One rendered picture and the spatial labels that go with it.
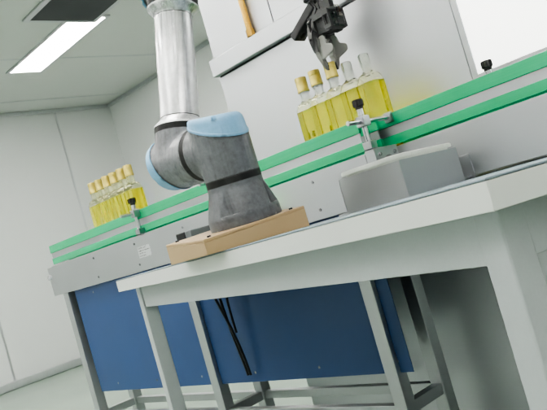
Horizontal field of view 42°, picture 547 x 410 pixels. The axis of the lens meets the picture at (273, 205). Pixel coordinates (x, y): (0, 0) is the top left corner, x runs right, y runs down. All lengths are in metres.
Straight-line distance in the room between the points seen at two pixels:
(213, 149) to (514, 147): 0.66
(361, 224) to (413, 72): 1.10
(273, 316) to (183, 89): 0.83
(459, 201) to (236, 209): 0.70
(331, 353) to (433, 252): 1.14
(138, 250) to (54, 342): 5.24
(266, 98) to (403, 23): 0.60
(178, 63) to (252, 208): 0.39
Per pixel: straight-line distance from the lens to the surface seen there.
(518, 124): 1.65
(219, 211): 1.41
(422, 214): 0.83
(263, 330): 2.18
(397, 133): 1.84
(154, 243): 2.47
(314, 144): 1.88
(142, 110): 8.09
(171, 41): 1.61
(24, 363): 7.61
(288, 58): 2.32
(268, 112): 2.40
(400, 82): 2.01
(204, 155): 1.43
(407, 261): 0.95
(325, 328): 2.00
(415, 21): 1.99
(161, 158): 1.53
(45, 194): 7.95
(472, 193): 0.76
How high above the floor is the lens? 0.75
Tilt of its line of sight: 2 degrees up
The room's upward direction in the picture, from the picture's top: 16 degrees counter-clockwise
